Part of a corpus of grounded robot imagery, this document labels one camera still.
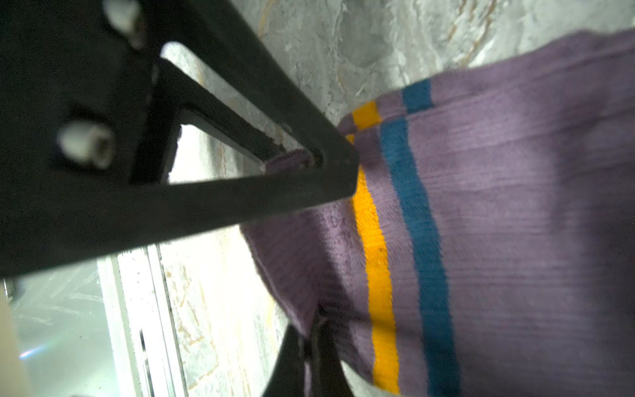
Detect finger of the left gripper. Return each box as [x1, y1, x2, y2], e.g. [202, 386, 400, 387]
[1, 1, 358, 278]

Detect purple striped sock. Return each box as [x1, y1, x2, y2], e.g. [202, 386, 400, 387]
[241, 29, 634, 396]

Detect aluminium front rail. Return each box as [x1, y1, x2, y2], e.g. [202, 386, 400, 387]
[97, 245, 189, 397]

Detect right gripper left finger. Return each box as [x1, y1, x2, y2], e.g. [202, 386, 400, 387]
[262, 325, 306, 397]

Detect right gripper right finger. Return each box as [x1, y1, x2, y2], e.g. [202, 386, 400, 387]
[311, 317, 354, 397]

